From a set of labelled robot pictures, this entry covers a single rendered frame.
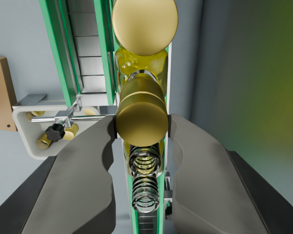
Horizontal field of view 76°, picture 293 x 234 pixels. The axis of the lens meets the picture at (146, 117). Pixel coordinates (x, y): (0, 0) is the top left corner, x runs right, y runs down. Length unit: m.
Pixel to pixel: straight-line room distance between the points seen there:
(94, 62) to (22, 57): 0.26
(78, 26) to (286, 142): 0.36
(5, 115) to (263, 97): 0.63
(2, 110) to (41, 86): 0.13
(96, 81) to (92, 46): 0.07
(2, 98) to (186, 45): 0.52
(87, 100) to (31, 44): 0.23
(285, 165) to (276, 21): 0.13
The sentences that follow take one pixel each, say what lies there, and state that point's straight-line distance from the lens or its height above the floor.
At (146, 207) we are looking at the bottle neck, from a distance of 0.23.
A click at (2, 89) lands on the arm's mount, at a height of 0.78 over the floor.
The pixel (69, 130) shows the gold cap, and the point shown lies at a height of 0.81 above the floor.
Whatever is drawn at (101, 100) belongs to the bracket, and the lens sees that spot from 0.43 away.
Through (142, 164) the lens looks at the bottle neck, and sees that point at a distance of 0.19.
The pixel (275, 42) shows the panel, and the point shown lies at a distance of 0.21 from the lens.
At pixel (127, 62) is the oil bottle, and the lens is 0.18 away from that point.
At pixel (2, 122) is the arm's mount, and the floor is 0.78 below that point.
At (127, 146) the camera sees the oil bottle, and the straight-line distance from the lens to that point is 0.25.
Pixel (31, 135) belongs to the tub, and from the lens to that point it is 0.63.
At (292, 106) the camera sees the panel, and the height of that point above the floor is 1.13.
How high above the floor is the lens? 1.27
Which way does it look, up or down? 60 degrees down
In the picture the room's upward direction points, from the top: 177 degrees clockwise
